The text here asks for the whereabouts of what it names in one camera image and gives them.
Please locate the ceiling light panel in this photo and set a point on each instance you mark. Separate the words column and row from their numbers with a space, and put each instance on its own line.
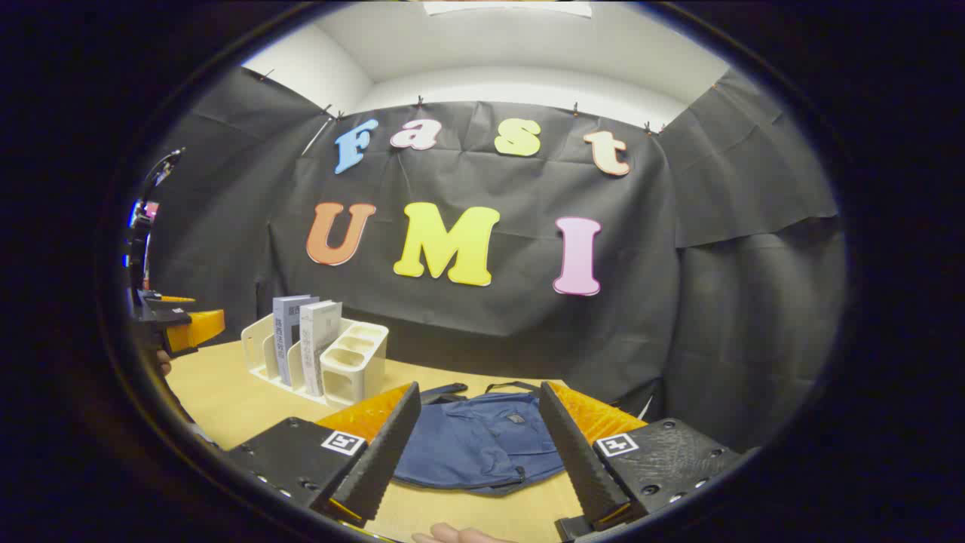
column 505, row 7

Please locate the grey-blue cover book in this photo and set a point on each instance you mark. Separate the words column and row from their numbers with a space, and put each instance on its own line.
column 285, row 332

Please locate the blue schoolbag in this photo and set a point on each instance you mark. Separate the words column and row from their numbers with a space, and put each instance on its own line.
column 475, row 445

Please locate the white cover book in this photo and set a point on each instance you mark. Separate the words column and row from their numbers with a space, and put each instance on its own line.
column 320, row 332

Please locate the computer monitor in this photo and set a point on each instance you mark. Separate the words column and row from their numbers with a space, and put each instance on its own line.
column 147, row 211

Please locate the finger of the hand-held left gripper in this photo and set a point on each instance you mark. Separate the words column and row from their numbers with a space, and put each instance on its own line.
column 197, row 326

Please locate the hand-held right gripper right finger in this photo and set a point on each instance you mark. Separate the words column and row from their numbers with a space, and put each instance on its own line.
column 577, row 460

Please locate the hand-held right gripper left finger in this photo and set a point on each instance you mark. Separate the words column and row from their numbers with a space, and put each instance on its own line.
column 381, row 460

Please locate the white plastic bookshelf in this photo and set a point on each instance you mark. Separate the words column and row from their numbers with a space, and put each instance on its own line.
column 354, row 369

